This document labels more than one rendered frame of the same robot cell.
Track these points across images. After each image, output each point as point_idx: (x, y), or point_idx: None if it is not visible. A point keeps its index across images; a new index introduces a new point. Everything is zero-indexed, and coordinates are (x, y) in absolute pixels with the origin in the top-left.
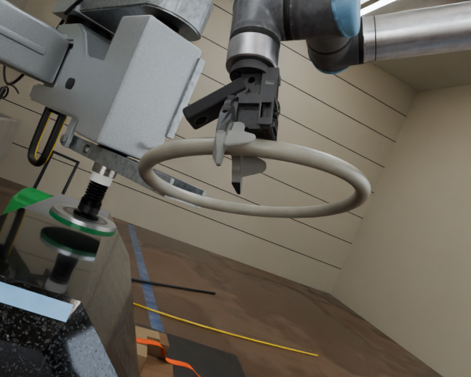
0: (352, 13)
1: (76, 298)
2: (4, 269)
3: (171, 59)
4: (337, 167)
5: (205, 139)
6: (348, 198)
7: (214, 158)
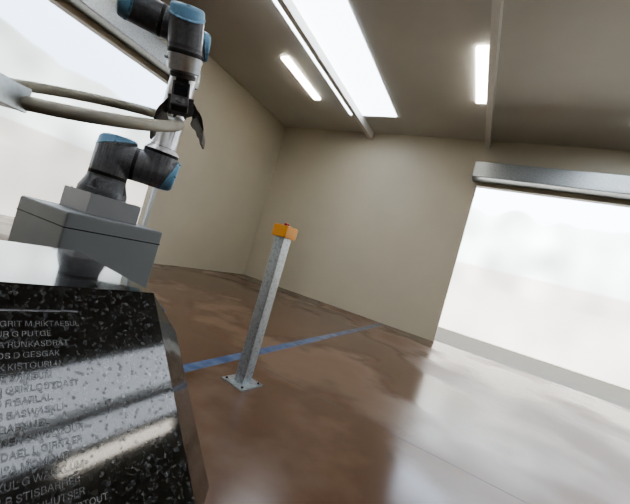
0: None
1: (75, 251)
2: (92, 267)
3: None
4: None
5: (183, 124)
6: (75, 93)
7: (203, 145)
